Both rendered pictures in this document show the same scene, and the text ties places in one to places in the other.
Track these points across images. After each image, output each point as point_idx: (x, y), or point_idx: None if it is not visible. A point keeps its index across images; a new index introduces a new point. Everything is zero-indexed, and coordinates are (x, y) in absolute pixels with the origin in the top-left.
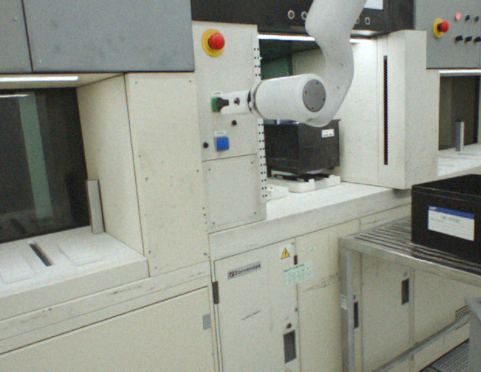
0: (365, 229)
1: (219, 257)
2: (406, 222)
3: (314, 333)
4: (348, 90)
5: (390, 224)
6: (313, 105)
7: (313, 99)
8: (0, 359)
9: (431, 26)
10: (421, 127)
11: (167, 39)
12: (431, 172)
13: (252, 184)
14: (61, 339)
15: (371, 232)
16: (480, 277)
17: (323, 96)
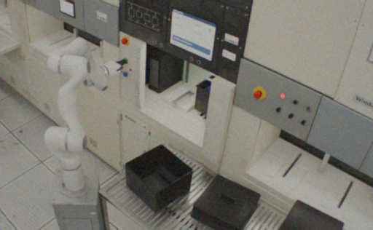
0: (179, 151)
1: (122, 108)
2: (195, 167)
3: None
4: (96, 86)
5: (190, 160)
6: (84, 83)
7: (84, 81)
8: (79, 88)
9: (253, 89)
10: (218, 135)
11: (111, 35)
12: (240, 166)
13: (135, 94)
14: (87, 94)
15: (174, 153)
16: (117, 177)
17: (87, 83)
